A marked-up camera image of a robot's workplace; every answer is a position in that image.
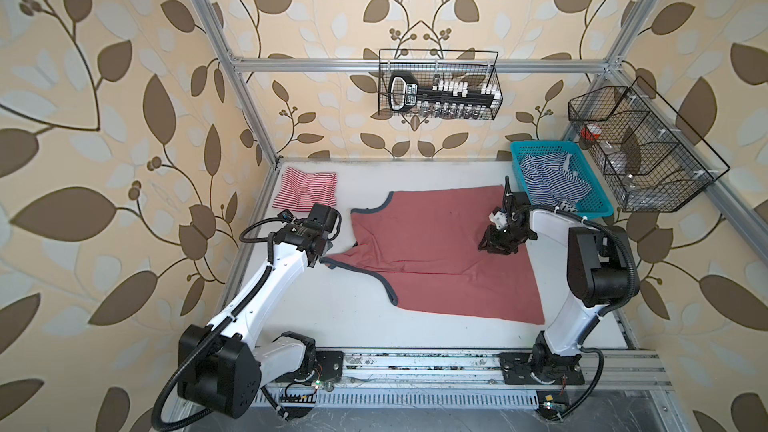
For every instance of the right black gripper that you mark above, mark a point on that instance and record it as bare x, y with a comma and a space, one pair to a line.
492, 244

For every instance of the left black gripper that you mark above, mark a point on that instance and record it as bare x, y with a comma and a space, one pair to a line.
329, 245

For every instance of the red white striped tank top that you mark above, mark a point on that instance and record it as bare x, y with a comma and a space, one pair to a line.
299, 191

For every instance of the maroon tank top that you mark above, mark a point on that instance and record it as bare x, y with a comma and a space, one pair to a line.
423, 247

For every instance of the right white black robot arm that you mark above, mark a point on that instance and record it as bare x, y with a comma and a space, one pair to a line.
601, 275

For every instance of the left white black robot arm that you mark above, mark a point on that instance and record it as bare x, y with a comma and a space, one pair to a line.
221, 368

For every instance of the navy white striped tank top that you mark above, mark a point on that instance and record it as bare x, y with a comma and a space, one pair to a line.
552, 181

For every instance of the black tool with vials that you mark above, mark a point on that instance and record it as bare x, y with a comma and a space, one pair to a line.
442, 98

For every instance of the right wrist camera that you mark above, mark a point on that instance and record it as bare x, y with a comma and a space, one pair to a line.
500, 219

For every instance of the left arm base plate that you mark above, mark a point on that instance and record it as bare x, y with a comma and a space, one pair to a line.
322, 366

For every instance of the aluminium front rail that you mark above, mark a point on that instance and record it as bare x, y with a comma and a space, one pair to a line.
452, 368

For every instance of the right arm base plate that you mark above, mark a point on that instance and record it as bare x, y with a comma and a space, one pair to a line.
531, 368

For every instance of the black wire basket right wall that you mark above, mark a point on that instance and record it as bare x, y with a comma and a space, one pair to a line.
654, 156

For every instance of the black wire basket wall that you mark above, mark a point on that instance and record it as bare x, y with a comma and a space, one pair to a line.
654, 156
473, 66

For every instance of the black wire basket back wall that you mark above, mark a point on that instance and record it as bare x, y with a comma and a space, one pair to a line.
473, 66

